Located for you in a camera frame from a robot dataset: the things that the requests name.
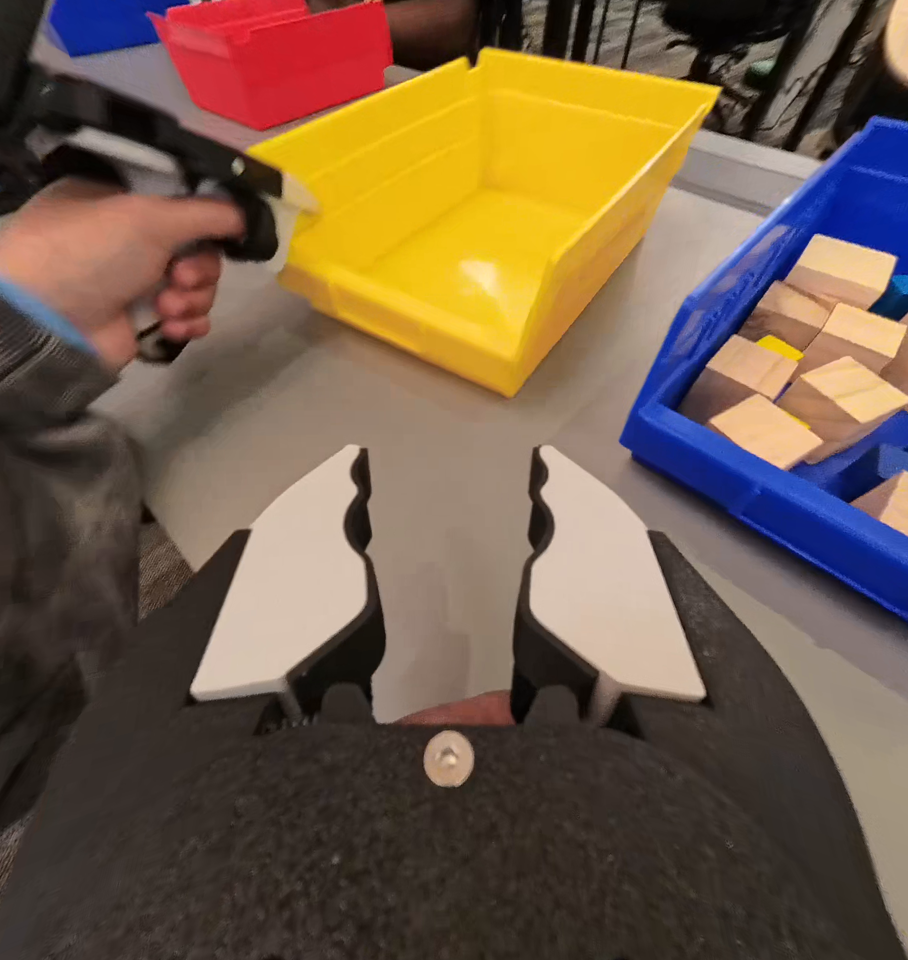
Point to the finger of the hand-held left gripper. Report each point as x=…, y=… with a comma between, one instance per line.
x=287, y=236
x=300, y=196

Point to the blue plastic bin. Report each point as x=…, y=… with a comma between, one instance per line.
x=101, y=26
x=723, y=315

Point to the pile of wooden cubes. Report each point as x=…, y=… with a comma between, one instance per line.
x=843, y=390

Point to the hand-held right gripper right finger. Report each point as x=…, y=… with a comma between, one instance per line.
x=611, y=600

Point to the red object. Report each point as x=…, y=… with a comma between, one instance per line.
x=289, y=67

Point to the person's left hand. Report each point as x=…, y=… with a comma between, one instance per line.
x=86, y=262

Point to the person's left forearm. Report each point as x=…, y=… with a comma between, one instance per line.
x=41, y=487

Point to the yellow plastic bin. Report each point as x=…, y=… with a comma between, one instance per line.
x=461, y=247

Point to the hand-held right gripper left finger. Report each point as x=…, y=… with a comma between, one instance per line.
x=289, y=600

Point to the black metal desk frame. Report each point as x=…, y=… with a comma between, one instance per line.
x=686, y=45

